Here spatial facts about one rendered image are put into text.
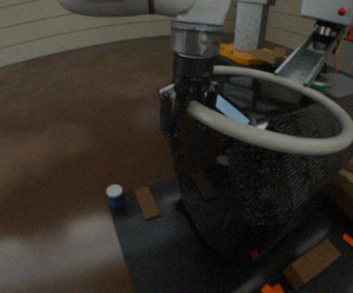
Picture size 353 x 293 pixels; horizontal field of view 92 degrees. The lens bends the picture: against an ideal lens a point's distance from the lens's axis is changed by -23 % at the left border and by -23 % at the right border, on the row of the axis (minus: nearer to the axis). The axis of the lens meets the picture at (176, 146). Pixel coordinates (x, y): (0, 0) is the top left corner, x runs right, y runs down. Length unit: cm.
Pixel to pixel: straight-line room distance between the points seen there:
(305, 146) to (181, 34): 27
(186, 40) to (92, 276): 117
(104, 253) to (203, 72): 112
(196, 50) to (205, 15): 6
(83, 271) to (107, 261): 15
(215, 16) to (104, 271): 120
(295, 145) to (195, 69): 21
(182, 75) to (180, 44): 6
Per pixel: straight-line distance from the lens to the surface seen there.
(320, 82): 113
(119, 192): 132
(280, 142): 36
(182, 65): 37
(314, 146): 40
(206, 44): 36
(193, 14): 35
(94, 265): 129
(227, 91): 81
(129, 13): 37
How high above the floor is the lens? 114
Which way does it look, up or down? 39 degrees down
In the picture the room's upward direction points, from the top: straight up
